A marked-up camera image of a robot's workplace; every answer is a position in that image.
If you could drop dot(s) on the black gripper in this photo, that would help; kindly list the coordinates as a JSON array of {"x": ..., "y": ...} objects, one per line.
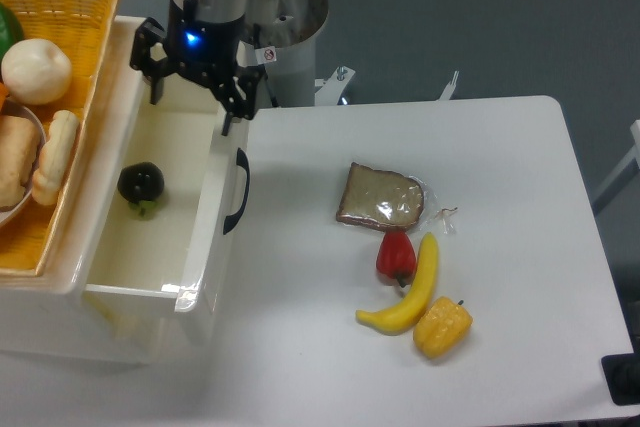
[{"x": 202, "y": 52}]

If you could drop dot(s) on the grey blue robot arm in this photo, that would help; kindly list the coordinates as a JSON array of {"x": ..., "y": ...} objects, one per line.
[{"x": 215, "y": 11}]

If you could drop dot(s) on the white open upper drawer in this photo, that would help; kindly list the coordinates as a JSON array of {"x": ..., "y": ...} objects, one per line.
[{"x": 168, "y": 267}]

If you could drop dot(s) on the yellow wicker basket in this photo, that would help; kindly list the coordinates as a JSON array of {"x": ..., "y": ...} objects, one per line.
[{"x": 81, "y": 28}]

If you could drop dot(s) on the white round onion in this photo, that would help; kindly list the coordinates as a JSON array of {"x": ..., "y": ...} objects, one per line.
[{"x": 36, "y": 71}]

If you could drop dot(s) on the green vegetable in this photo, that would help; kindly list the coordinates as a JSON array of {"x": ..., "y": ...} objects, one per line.
[{"x": 11, "y": 31}]

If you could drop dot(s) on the beige peanut-shaped bread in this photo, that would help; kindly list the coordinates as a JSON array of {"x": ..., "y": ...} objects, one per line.
[{"x": 54, "y": 158}]

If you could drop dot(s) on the orange carrot piece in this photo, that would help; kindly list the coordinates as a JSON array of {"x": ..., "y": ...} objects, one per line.
[{"x": 3, "y": 95}]

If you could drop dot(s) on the brown bread loaf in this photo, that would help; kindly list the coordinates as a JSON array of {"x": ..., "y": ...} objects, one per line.
[{"x": 19, "y": 142}]

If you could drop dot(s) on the wrapped brown bread slice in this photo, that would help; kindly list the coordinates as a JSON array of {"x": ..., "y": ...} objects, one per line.
[{"x": 386, "y": 201}]

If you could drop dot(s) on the grey plate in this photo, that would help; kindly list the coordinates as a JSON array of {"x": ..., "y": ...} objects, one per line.
[{"x": 13, "y": 109}]

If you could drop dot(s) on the red bell pepper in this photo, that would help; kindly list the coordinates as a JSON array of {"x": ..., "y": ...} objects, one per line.
[{"x": 396, "y": 259}]

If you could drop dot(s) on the yellow banana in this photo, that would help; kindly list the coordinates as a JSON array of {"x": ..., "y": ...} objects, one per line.
[{"x": 407, "y": 312}]

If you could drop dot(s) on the yellow bell pepper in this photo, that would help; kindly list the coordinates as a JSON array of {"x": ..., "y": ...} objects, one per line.
[{"x": 442, "y": 327}]

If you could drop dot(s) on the black device at table edge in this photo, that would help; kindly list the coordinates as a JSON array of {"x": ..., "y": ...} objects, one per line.
[{"x": 622, "y": 377}]

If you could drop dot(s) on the white table mounting bracket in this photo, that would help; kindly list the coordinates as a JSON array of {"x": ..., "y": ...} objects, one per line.
[{"x": 332, "y": 90}]

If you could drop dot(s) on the black drawer handle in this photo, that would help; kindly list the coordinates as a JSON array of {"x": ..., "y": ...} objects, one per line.
[{"x": 241, "y": 195}]

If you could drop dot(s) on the white frame at right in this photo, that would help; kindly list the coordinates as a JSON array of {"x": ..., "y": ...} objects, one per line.
[{"x": 620, "y": 176}]

